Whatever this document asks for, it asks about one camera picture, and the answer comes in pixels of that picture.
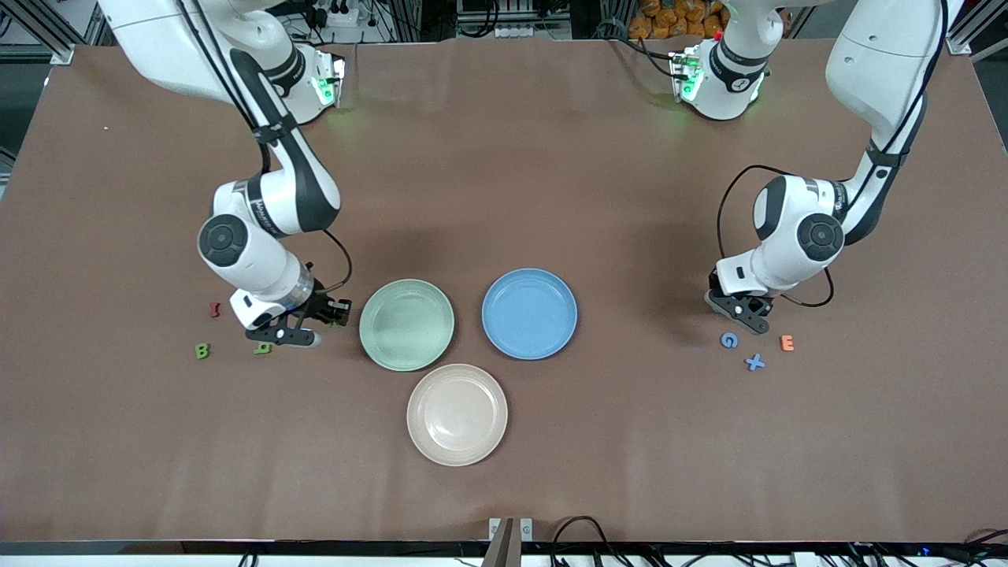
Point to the blue foam letter G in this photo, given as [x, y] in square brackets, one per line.
[722, 340]

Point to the blue foam letter X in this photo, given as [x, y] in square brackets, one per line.
[755, 363]

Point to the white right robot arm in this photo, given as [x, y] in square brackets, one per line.
[244, 260]

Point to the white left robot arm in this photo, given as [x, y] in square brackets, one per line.
[882, 63]

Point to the green plate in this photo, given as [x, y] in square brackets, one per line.
[406, 324]

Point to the beige plate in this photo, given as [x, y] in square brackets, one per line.
[457, 415]

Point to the blue plate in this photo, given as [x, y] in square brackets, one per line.
[529, 315]

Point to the brown table cover sheet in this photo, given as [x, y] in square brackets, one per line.
[504, 197]

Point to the pile of orange bags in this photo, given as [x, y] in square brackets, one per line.
[665, 20]

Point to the white power strip with plugs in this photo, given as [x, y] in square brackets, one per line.
[339, 16]

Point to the white plain power strip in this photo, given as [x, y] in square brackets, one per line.
[520, 31]

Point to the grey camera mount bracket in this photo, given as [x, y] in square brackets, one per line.
[504, 543]

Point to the aluminium frame profile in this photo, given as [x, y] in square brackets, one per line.
[61, 53]
[984, 35]

